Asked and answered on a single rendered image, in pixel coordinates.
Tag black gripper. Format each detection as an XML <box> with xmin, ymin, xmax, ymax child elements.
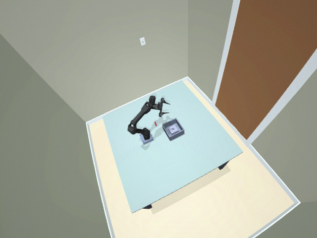
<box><xmin>154</xmin><ymin>98</ymin><xmax>170</xmax><ymax>117</ymax></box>

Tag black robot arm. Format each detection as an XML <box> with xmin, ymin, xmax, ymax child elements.
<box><xmin>127</xmin><ymin>96</ymin><xmax>163</xmax><ymax>140</ymax></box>

